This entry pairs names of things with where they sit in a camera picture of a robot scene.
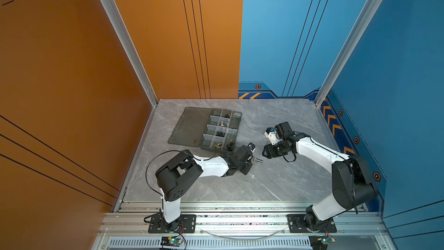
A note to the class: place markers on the grey plastic organizer box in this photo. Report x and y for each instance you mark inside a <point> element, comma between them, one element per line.
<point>197,128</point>

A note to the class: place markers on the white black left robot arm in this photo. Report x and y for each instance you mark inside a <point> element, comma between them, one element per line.
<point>180,173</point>

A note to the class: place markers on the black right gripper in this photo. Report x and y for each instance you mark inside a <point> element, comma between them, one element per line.
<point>269,151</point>

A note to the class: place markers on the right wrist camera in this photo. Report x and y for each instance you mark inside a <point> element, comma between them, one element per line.
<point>278,133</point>

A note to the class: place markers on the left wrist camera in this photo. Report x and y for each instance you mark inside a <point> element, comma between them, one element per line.
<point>251,147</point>

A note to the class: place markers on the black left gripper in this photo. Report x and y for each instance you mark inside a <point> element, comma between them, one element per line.
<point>249,166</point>

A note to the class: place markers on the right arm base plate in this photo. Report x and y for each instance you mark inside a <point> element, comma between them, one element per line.
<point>299,223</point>

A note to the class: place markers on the aluminium corner post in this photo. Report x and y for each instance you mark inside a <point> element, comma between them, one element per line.
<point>364,18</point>
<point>122,33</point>

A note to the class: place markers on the aluminium front rail frame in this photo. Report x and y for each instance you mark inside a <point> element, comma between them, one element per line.
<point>241,225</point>

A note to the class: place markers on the right circuit board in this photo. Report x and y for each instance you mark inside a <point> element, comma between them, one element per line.
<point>321,243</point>

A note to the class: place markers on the large black bolt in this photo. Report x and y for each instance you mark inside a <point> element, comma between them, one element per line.
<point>230,146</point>

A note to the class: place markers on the brass wing nut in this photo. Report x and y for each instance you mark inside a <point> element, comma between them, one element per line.
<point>218,145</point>

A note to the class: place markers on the left green circuit board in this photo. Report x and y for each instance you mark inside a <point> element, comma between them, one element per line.
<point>171,242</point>

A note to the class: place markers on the left aluminium corner post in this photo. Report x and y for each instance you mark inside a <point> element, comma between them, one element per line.
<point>122,33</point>

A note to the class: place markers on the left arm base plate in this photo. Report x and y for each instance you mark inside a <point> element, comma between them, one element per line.
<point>184,224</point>

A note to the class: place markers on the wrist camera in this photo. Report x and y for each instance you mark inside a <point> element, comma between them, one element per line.
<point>278,133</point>
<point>251,147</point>

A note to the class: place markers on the right aluminium corner post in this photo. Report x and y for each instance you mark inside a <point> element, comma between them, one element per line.
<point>364,18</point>

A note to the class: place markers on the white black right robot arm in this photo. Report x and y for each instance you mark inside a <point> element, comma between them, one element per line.
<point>352,182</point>

